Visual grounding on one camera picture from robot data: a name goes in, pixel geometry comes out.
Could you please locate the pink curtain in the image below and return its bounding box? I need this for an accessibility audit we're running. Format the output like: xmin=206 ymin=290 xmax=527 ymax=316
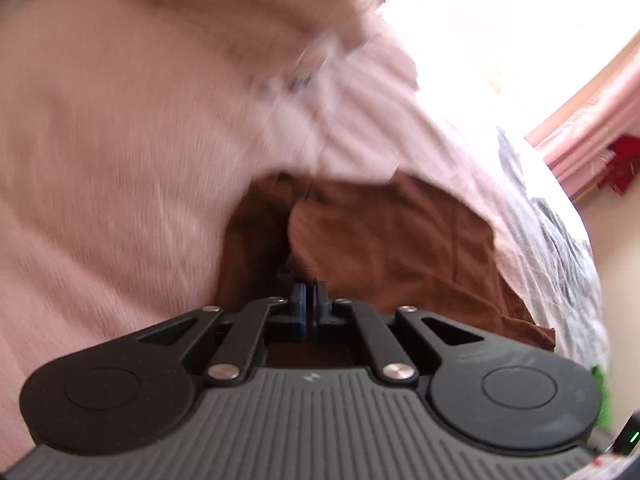
xmin=525 ymin=35 xmax=640 ymax=201

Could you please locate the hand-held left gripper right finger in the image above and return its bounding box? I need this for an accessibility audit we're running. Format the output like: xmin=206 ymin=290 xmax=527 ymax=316
xmin=313 ymin=280 xmax=484 ymax=387

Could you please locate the grey pink herringbone blanket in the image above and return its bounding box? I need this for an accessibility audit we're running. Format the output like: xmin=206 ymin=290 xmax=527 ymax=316
xmin=0 ymin=0 xmax=613 ymax=411

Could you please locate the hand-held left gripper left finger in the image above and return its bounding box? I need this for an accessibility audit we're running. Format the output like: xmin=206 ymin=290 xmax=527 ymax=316
xmin=137 ymin=282 xmax=307 ymax=387

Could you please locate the green knitted towel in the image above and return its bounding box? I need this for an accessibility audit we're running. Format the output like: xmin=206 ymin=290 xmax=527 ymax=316
xmin=591 ymin=364 xmax=613 ymax=428

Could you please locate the red hanging cloth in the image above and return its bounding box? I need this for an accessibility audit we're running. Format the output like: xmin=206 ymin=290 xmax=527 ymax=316
xmin=597 ymin=135 xmax=640 ymax=196

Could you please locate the brown shirt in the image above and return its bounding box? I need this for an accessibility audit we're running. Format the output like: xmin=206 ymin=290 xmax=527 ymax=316
xmin=215 ymin=170 xmax=557 ymax=366

